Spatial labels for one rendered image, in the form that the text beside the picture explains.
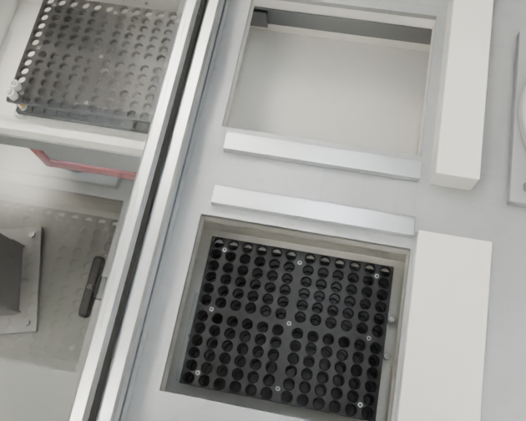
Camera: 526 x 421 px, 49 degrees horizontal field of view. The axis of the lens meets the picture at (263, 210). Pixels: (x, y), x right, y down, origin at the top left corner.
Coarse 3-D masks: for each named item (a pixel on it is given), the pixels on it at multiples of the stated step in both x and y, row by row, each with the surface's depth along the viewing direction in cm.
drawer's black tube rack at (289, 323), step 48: (240, 288) 69; (288, 288) 72; (336, 288) 72; (384, 288) 68; (240, 336) 70; (288, 336) 67; (336, 336) 67; (384, 336) 67; (240, 384) 66; (288, 384) 69; (336, 384) 68
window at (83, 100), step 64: (0, 0) 31; (64, 0) 38; (128, 0) 48; (192, 0) 67; (0, 64) 32; (64, 64) 39; (128, 64) 50; (0, 128) 33; (64, 128) 41; (128, 128) 53; (0, 192) 34; (64, 192) 42; (128, 192) 56; (0, 256) 35; (64, 256) 44; (128, 256) 59; (0, 320) 36; (64, 320) 46; (0, 384) 38; (64, 384) 48
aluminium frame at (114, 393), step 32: (224, 0) 74; (192, 64) 69; (192, 96) 68; (192, 128) 68; (160, 160) 64; (160, 192) 64; (160, 224) 63; (160, 256) 64; (128, 288) 60; (128, 320) 59; (128, 352) 58; (128, 384) 60; (96, 416) 56
